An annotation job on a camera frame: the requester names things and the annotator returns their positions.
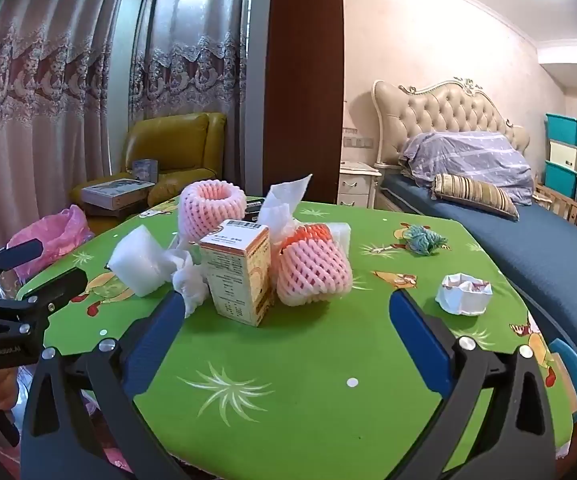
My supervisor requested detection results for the flat white box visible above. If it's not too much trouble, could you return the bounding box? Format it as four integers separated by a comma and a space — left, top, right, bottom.
81, 177, 156, 211

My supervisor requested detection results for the white paper box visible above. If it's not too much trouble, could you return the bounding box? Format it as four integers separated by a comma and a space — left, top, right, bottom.
435, 272, 494, 317

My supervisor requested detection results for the crumpled white paper towel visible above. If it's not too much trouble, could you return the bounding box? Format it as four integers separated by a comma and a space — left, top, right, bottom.
161, 246, 208, 319

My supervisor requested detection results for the gold striped cushion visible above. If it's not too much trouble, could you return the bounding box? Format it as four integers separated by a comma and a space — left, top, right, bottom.
431, 173, 520, 221

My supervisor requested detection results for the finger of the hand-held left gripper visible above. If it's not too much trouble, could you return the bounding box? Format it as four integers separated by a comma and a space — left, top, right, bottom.
0, 267, 89, 337
0, 239, 44, 291

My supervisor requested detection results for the ring-shaped pink foam net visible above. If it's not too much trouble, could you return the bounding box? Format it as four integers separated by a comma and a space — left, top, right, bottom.
177, 180, 248, 251

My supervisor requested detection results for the wide beige lace-trimmed curtain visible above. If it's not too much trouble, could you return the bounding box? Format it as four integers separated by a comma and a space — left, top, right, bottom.
0, 0, 130, 256

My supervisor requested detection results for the pink plastic bag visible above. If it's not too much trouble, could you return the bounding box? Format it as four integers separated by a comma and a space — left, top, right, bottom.
7, 204, 95, 281

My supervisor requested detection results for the brown wooden cabinet panel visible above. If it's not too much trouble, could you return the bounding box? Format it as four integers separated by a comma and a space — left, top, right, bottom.
266, 0, 345, 206

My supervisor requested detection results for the small blue and white box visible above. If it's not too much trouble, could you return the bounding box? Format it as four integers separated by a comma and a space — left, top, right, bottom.
132, 159, 160, 182

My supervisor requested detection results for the person's left hand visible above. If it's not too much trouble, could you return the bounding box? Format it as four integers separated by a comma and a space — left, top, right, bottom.
0, 366, 20, 412

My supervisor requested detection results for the white nightstand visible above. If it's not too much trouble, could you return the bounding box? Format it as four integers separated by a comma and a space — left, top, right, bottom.
338, 159, 383, 208

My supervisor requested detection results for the yellow leather armchair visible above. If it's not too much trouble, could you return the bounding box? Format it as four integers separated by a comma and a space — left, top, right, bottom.
71, 111, 229, 221

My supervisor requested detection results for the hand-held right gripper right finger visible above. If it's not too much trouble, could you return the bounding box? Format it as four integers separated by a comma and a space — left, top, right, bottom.
383, 289, 556, 480

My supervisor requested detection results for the stack of plastic storage boxes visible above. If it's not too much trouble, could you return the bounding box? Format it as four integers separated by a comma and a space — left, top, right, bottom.
543, 112, 577, 217

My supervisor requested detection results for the thin white foam sheet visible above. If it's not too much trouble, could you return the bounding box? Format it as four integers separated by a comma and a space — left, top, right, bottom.
256, 174, 315, 248

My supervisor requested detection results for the blue bed mattress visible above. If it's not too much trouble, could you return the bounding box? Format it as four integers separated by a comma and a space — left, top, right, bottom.
383, 172, 577, 376

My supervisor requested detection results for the orange and white cardboard box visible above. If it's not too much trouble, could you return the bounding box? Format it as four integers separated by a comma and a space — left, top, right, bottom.
199, 219, 274, 328

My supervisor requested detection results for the beige tufted headboard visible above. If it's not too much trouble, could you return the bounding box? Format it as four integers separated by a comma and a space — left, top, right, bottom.
372, 77, 531, 166

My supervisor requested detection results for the green cartoon print tablecloth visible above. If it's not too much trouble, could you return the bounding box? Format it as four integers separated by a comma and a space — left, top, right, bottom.
16, 200, 577, 480

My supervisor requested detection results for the white foam block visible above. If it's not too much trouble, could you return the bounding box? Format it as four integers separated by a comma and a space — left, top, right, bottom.
107, 224, 172, 297

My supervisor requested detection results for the orange foam net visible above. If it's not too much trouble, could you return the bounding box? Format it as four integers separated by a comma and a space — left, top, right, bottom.
286, 223, 332, 251

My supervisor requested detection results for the bulging pink foam net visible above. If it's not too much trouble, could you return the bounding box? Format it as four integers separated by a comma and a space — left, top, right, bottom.
274, 232, 354, 308

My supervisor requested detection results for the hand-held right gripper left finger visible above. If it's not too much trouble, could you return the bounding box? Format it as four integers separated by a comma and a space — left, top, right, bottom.
18, 290, 189, 480

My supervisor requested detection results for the teal yarn bundle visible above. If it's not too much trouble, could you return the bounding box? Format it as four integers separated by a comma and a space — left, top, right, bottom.
404, 224, 449, 256

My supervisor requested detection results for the narrow beige lace-trimmed curtain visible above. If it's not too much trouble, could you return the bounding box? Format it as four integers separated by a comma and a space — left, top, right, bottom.
128, 0, 249, 196

